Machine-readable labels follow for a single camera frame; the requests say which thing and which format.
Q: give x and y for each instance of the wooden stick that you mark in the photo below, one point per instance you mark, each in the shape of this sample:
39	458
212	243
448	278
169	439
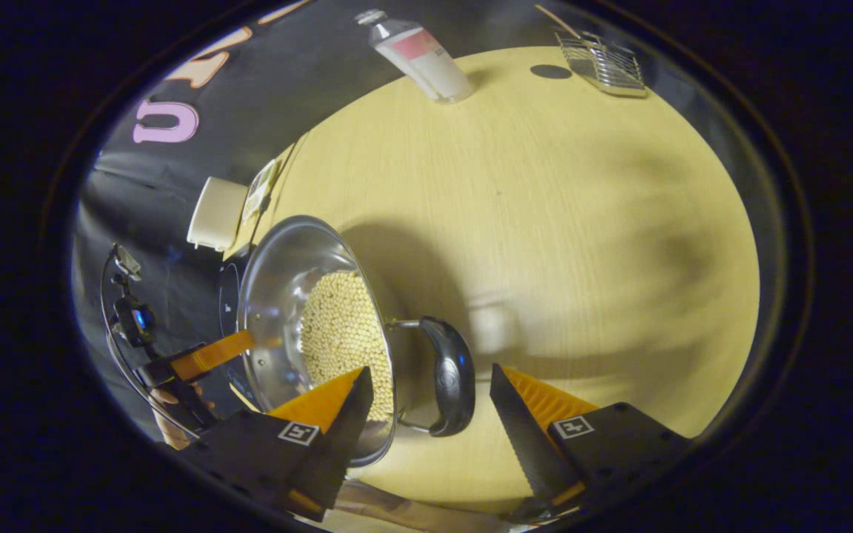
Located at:
556	21

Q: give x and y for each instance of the clear bottle with pink label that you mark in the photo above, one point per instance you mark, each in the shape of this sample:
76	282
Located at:
426	63

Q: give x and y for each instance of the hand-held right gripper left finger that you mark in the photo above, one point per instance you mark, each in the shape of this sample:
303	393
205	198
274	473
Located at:
334	451

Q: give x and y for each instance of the white divided dish of beans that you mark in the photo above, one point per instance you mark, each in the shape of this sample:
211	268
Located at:
260	192

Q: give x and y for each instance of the clear glass cup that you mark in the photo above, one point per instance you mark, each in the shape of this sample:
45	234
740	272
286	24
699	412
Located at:
608	66

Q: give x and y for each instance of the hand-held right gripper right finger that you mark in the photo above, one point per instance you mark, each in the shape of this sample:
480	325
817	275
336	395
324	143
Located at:
526	444

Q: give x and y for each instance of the white toaster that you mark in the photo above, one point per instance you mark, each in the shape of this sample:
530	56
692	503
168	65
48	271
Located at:
215	215

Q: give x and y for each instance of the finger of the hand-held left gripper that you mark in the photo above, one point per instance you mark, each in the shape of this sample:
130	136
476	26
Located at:
212	355

